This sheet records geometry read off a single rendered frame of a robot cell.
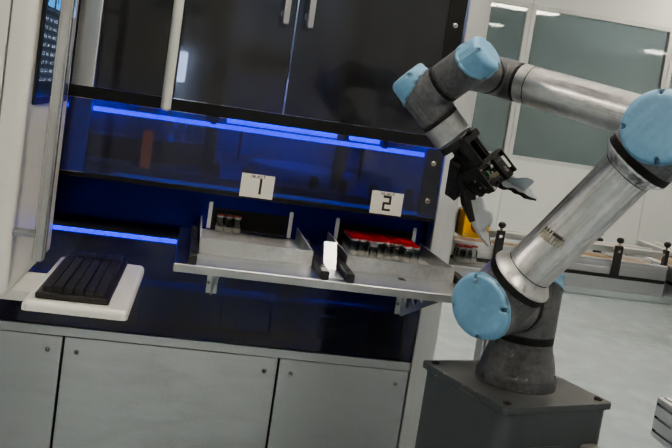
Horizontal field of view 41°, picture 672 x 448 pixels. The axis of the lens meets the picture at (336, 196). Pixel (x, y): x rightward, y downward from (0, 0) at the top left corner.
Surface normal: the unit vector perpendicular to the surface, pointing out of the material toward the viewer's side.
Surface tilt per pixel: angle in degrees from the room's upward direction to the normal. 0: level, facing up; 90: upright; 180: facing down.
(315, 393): 90
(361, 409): 90
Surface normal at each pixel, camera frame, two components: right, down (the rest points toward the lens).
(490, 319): -0.68, 0.08
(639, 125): -0.54, -0.10
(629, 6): 0.14, 0.12
